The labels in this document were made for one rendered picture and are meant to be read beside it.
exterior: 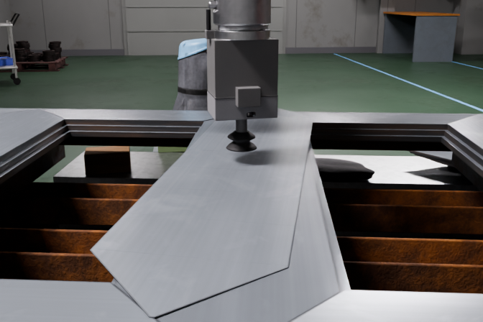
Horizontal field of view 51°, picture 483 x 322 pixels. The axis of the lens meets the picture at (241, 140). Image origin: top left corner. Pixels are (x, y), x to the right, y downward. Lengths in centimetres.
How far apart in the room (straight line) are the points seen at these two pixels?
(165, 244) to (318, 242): 14
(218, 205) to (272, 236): 9
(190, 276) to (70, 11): 1000
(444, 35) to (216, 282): 922
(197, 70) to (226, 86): 71
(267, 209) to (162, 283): 17
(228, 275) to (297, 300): 6
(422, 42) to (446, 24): 49
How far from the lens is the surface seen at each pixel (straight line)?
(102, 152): 119
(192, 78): 137
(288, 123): 93
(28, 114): 108
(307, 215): 55
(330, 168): 114
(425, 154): 125
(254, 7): 65
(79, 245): 83
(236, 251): 47
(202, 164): 70
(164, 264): 45
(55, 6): 1042
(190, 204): 57
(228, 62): 65
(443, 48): 959
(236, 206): 56
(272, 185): 63
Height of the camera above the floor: 106
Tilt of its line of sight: 16 degrees down
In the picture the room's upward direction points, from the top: straight up
